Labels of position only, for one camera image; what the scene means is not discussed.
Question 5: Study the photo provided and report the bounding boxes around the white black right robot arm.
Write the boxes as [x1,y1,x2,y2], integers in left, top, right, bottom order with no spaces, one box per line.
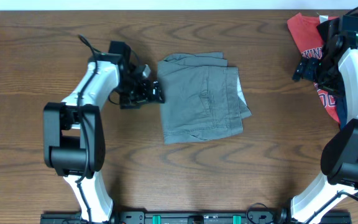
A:
[277,12,358,223]

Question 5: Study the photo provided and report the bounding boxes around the red printed t-shirt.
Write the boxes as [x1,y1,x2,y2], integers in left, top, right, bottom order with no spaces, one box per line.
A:
[287,12,358,124]

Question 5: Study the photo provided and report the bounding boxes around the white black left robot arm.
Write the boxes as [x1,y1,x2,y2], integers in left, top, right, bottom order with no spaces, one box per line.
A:
[40,36,165,223]

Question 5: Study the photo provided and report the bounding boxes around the grey shorts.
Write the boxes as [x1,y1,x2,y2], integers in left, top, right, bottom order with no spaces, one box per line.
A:
[157,52,252,144]

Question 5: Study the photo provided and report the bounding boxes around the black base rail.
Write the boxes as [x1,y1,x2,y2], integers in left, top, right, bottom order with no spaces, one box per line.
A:
[40,211,352,224]

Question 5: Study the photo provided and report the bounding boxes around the navy blue garment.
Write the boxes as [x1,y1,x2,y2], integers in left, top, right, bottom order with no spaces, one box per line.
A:
[335,96,347,129]

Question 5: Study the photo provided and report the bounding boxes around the black garment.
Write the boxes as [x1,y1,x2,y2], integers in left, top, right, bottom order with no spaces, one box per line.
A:
[316,16,340,42]

